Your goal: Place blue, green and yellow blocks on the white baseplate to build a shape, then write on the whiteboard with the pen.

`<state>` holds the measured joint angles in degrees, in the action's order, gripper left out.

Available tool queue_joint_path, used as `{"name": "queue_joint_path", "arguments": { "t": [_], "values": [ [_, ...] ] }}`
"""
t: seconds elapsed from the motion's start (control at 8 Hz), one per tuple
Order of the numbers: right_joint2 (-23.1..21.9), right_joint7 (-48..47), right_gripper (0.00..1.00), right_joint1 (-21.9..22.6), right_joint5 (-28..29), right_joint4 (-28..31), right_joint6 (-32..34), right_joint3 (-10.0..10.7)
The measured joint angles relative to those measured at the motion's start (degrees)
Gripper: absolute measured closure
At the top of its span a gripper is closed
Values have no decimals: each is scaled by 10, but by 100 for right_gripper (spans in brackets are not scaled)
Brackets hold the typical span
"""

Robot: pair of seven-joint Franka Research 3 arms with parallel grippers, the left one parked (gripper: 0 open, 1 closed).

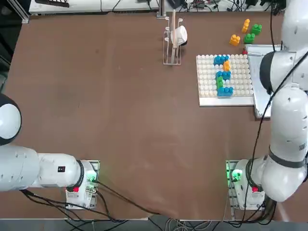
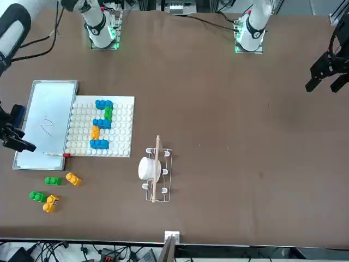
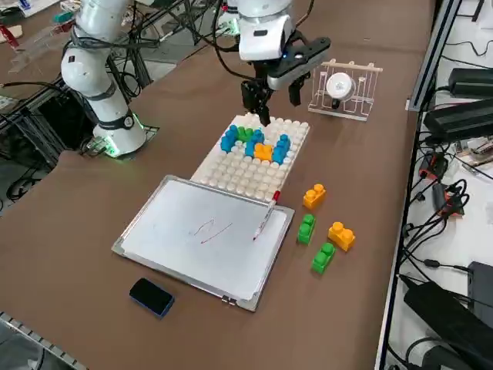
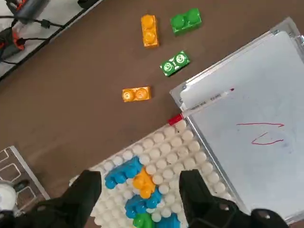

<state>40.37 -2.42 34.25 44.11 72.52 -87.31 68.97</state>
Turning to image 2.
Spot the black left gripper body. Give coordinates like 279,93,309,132
331,19,349,72

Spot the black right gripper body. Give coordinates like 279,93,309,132
0,101,15,132

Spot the blue three-stud block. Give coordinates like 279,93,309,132
93,118,113,130
89,139,110,150
95,99,114,110

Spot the white studded baseplate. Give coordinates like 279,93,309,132
64,95,135,158

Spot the black and blue eraser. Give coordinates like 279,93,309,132
10,104,26,129

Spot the yellow block with printed tag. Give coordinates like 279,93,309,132
42,194,59,213

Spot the white cup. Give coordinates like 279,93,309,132
137,156,161,181

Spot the wooden rod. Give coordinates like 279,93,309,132
151,135,162,204

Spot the white power strip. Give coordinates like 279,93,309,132
168,4,187,14

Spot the aluminium frame profile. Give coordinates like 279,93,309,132
329,5,349,26

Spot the white whiteboard with grey frame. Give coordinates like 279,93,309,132
12,79,79,171

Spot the black base cable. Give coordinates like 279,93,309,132
186,15,240,35

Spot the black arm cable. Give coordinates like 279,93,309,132
12,0,65,62

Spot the white wire cup rack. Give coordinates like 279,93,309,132
145,147,173,203

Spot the aluminium camera post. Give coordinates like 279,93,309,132
158,230,181,262

